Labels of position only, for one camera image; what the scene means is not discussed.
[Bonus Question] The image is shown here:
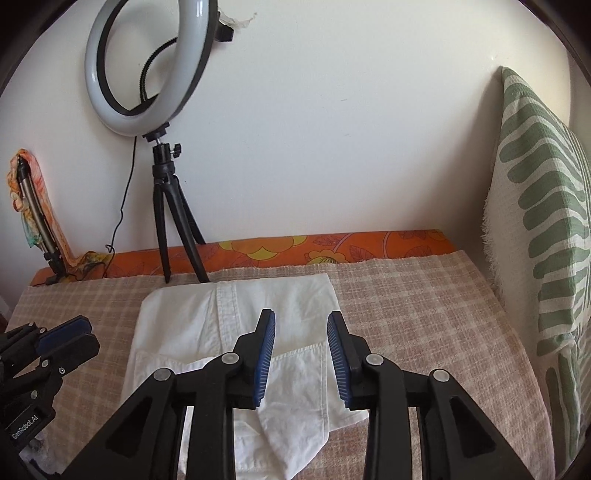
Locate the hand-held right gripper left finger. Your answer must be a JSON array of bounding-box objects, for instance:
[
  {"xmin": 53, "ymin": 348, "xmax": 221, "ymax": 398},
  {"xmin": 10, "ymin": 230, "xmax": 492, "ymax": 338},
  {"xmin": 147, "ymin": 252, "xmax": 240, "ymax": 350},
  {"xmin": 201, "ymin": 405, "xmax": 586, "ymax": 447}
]
[{"xmin": 60, "ymin": 308, "xmax": 278, "ymax": 480}]

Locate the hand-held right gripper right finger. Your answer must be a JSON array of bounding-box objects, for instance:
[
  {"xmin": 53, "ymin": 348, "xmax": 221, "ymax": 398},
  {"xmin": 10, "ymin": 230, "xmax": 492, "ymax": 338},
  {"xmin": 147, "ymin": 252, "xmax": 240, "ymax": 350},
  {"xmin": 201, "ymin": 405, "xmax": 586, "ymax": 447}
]
[{"xmin": 326, "ymin": 311, "xmax": 522, "ymax": 480}]

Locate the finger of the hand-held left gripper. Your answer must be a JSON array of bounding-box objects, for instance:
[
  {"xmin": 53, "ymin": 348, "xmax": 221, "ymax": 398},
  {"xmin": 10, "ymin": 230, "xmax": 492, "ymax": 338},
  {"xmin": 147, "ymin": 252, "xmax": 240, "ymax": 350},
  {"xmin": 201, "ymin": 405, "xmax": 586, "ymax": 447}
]
[
  {"xmin": 0, "ymin": 315, "xmax": 94, "ymax": 357},
  {"xmin": 39, "ymin": 333, "xmax": 101, "ymax": 377}
]

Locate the white shirt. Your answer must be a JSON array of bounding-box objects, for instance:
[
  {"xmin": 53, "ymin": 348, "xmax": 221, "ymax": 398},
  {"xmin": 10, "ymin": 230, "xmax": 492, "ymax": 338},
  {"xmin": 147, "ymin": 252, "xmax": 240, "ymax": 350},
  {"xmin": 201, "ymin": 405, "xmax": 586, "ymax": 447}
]
[{"xmin": 121, "ymin": 272, "xmax": 370, "ymax": 480}]

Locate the pink plaid blanket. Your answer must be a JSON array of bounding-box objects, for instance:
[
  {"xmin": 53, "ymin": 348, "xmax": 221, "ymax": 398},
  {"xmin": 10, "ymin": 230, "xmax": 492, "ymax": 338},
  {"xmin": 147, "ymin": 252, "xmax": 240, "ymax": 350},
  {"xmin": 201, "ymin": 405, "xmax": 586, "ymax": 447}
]
[{"xmin": 4, "ymin": 249, "xmax": 559, "ymax": 480}]

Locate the bronze folded tripod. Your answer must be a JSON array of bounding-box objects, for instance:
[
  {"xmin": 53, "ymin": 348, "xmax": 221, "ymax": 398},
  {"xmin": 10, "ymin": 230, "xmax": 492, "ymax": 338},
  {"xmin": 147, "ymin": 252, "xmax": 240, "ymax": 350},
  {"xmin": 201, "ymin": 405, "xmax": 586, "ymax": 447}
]
[{"xmin": 16, "ymin": 159, "xmax": 70, "ymax": 284}]

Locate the colourful patterned scarf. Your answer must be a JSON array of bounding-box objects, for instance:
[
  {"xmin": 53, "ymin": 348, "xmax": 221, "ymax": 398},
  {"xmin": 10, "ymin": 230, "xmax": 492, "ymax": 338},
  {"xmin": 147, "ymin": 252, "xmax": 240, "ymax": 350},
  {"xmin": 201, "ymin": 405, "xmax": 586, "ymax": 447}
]
[{"xmin": 6, "ymin": 148, "xmax": 112, "ymax": 278}]

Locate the black mini tripod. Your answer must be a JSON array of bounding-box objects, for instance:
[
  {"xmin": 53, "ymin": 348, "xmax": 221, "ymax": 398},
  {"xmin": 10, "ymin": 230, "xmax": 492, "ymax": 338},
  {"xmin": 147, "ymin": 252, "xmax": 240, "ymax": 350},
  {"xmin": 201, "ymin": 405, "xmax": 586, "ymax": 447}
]
[{"xmin": 142, "ymin": 131, "xmax": 211, "ymax": 284}]

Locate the green striped white pillow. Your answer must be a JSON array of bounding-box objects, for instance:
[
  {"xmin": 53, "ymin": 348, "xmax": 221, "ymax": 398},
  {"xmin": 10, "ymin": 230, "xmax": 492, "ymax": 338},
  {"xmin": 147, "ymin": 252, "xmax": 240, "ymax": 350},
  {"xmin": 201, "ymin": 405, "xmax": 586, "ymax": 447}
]
[{"xmin": 481, "ymin": 66, "xmax": 591, "ymax": 476}]

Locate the black gooseneck phone holder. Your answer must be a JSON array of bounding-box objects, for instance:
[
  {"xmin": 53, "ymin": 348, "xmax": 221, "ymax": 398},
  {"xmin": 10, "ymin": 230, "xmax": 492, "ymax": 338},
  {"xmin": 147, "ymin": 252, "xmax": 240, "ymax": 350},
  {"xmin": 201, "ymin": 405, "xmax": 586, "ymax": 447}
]
[{"xmin": 139, "ymin": 17, "xmax": 232, "ymax": 106}]

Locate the pale green striped cushion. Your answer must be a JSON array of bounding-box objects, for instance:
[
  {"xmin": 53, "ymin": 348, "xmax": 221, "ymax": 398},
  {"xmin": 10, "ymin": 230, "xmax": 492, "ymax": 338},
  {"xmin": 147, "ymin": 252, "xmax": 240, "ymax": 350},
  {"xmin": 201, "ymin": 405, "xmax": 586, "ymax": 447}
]
[{"xmin": 570, "ymin": 129, "xmax": 591, "ymax": 337}]

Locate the black power cable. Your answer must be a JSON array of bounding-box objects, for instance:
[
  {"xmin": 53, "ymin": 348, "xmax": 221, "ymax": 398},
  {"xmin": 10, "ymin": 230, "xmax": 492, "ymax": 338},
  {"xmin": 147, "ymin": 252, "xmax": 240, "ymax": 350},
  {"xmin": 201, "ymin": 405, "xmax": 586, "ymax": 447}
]
[{"xmin": 104, "ymin": 137, "xmax": 138, "ymax": 278}]

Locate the white ring light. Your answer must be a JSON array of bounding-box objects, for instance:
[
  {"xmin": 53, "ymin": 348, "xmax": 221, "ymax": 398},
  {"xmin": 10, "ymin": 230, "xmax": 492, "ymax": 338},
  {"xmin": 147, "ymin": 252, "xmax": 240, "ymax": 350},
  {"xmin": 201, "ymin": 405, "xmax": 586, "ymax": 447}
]
[{"xmin": 84, "ymin": 0, "xmax": 219, "ymax": 138}]

